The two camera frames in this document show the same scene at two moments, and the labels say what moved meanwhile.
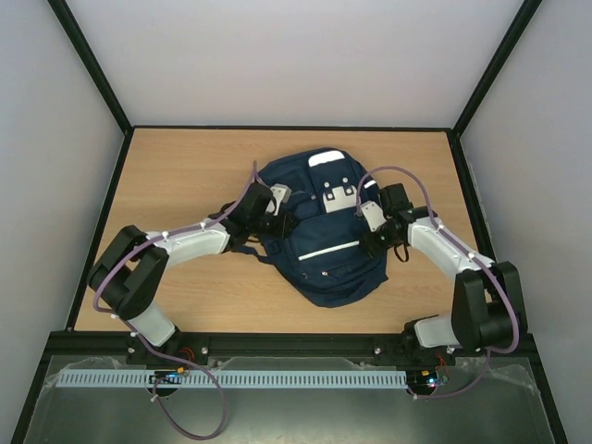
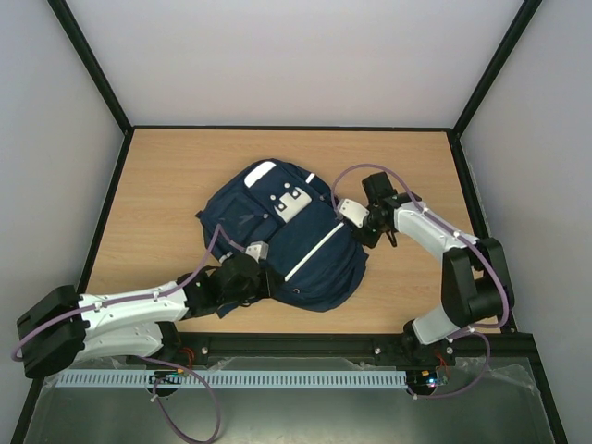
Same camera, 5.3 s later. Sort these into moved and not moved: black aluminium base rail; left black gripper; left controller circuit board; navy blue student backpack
Moved: navy blue student backpack; left black gripper
Not moved: black aluminium base rail; left controller circuit board
